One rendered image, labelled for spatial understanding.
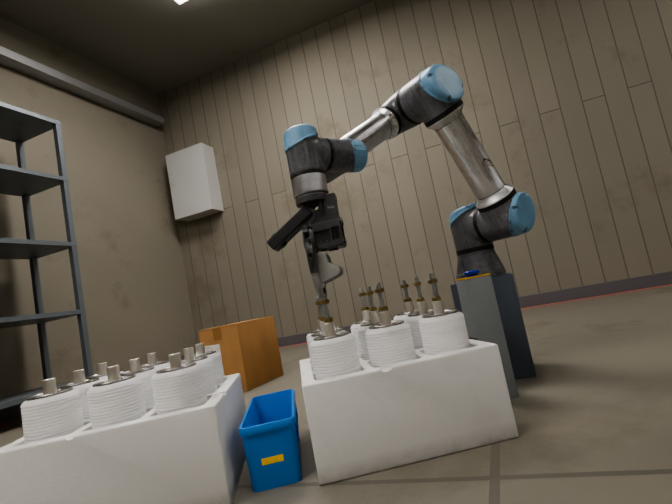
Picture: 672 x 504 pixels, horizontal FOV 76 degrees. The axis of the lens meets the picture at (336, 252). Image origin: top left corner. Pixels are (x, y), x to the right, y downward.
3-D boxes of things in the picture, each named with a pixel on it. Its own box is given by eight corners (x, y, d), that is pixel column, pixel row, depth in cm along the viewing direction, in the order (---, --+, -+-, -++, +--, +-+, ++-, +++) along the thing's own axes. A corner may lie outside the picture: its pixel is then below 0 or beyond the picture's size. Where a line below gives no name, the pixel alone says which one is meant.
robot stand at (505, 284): (475, 370, 145) (455, 282, 149) (532, 363, 139) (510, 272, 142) (471, 384, 129) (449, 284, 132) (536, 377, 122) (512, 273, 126)
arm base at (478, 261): (459, 282, 147) (453, 253, 148) (506, 273, 142) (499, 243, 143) (455, 283, 133) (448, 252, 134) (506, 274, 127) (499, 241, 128)
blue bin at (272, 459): (259, 445, 110) (251, 397, 111) (302, 435, 111) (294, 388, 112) (248, 496, 80) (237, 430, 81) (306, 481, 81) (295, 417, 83)
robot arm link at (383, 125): (388, 99, 137) (280, 169, 111) (411, 81, 128) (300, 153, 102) (407, 130, 139) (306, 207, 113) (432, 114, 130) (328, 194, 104)
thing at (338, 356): (316, 435, 85) (299, 344, 87) (338, 419, 94) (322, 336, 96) (360, 434, 81) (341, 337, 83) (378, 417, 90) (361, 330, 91)
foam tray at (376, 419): (311, 427, 117) (299, 360, 119) (448, 395, 121) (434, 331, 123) (319, 486, 78) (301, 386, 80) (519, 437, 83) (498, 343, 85)
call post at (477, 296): (480, 397, 114) (454, 281, 117) (505, 391, 115) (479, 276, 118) (493, 403, 107) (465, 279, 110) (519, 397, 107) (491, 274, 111)
